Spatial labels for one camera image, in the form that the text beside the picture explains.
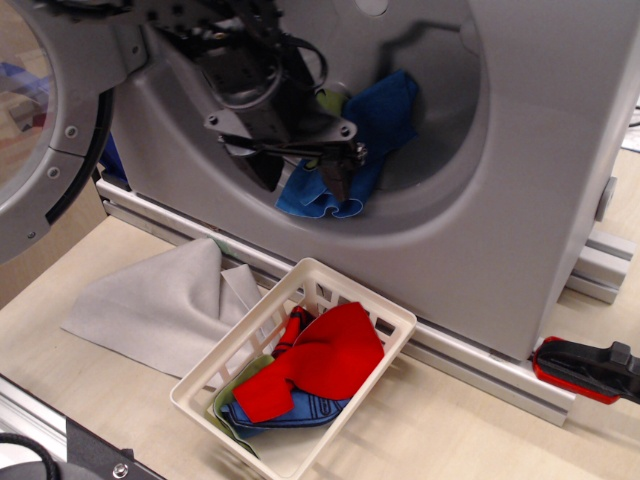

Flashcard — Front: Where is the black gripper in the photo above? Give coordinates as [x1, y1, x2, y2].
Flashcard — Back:
[204, 75, 367, 202]

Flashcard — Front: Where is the green felt sock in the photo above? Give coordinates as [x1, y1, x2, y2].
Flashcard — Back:
[301, 89, 356, 173]

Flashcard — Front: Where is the blue felt cloth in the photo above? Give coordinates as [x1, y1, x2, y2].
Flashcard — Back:
[275, 70, 418, 219]

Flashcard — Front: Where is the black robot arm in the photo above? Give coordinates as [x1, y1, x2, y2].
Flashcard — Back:
[40, 1, 367, 201]

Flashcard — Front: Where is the grey toy washing machine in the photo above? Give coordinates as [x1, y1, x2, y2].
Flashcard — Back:
[113, 1, 639, 359]

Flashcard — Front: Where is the grey round machine door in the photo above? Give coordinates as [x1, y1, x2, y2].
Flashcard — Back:
[1, 1, 146, 262]

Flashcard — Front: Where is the red striped felt piece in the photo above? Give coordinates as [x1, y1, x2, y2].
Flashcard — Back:
[271, 306, 316, 359]

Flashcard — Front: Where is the red felt cloth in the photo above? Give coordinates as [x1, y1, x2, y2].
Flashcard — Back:
[233, 302, 384, 423]

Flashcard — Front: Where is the grey felt cloth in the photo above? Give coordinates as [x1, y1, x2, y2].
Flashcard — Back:
[62, 238, 261, 377]

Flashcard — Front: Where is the blue felt jeans piece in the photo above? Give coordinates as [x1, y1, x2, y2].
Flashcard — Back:
[214, 390, 350, 439]

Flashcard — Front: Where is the olive green felt cloth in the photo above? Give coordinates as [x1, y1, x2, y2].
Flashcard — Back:
[206, 354, 274, 457]

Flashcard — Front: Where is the red black clamp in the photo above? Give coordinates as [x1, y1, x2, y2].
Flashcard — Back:
[532, 337, 639, 405]

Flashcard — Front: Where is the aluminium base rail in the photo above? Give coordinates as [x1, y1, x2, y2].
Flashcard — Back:
[97, 180, 639, 426]

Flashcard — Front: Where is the aluminium frame with black bracket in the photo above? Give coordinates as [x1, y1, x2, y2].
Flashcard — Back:
[1, 376, 160, 479]

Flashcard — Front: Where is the black braided cable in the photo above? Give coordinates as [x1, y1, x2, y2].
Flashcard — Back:
[0, 432, 61, 480]

